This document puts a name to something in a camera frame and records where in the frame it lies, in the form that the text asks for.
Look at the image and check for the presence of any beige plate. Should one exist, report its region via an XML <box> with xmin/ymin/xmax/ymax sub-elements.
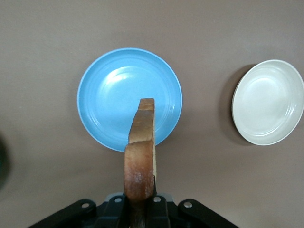
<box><xmin>232</xmin><ymin>59</ymin><xmax>304</xmax><ymax>146</ymax></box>

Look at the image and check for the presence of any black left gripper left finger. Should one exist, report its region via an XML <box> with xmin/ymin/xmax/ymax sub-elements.
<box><xmin>28</xmin><ymin>192</ymin><xmax>131</xmax><ymax>228</ymax></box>

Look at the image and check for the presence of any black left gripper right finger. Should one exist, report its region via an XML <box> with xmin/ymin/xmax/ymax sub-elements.
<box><xmin>146</xmin><ymin>192</ymin><xmax>238</xmax><ymax>228</ymax></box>

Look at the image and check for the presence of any brown bread slice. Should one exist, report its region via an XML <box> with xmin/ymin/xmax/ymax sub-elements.
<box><xmin>123</xmin><ymin>97</ymin><xmax>158</xmax><ymax>228</ymax></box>

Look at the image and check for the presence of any blue plate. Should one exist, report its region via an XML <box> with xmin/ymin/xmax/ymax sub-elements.
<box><xmin>76</xmin><ymin>47</ymin><xmax>184</xmax><ymax>152</ymax></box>

